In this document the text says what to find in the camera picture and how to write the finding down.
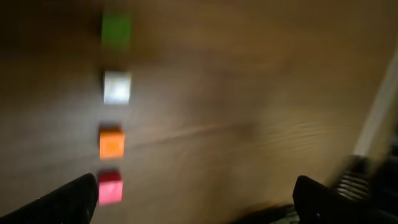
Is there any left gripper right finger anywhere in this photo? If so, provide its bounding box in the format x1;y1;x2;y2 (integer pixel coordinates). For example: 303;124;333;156
292;175;398;224

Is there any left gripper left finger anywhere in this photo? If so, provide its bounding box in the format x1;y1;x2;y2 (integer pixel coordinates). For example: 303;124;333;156
0;173;100;224

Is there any red cube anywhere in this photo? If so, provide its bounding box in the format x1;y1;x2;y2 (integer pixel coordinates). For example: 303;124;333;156
98;169;124;207

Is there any orange cube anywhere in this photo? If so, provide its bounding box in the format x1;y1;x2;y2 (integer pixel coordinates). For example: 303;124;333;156
98;124;126;161

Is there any green cube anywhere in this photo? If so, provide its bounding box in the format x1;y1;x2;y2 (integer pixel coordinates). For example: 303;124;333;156
101;11;132;50

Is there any white cube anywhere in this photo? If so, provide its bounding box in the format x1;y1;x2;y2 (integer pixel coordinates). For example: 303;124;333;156
103;70;132;105

